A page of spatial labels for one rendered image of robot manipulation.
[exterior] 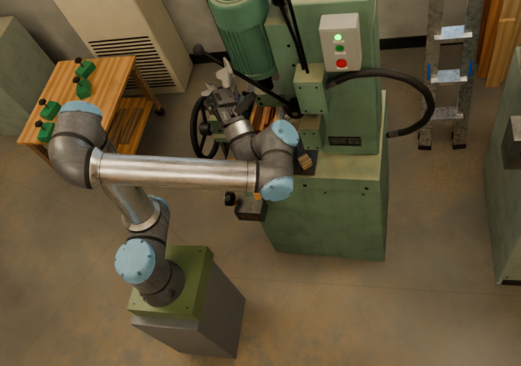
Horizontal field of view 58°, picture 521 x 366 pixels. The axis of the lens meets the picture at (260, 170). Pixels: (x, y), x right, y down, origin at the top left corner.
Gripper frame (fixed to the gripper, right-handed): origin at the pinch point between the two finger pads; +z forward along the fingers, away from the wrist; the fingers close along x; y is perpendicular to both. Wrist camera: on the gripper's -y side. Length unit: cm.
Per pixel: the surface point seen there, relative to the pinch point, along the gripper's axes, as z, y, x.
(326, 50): -16.9, -12.8, -33.5
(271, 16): 2.7, -10.7, -22.4
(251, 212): -42, -22, 52
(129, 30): 101, -40, 126
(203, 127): 0, -17, 51
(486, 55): -9, -188, 16
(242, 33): 2.2, -3.1, -15.7
